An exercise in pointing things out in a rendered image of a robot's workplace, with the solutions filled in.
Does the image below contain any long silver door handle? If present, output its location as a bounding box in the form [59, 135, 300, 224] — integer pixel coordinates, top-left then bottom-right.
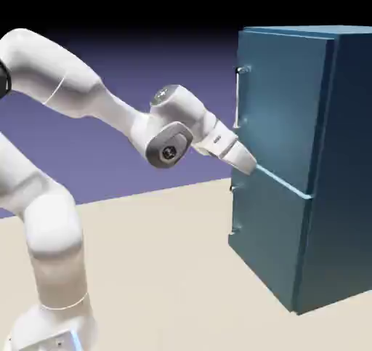
[232, 65, 253, 130]

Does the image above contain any short blue cabinet door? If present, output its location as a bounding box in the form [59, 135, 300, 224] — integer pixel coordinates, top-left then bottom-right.
[227, 164, 313, 314]

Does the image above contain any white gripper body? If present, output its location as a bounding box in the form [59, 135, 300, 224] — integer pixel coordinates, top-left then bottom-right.
[218, 139, 258, 177]

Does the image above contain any short silver door handle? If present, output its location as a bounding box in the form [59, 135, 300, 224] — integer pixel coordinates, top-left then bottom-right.
[228, 184, 244, 236]

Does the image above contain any tall blue cabinet door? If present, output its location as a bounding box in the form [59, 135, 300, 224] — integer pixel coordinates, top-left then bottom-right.
[231, 30, 336, 197]

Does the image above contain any blue cabinet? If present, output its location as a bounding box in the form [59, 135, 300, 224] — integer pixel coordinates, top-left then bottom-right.
[227, 24, 372, 316]

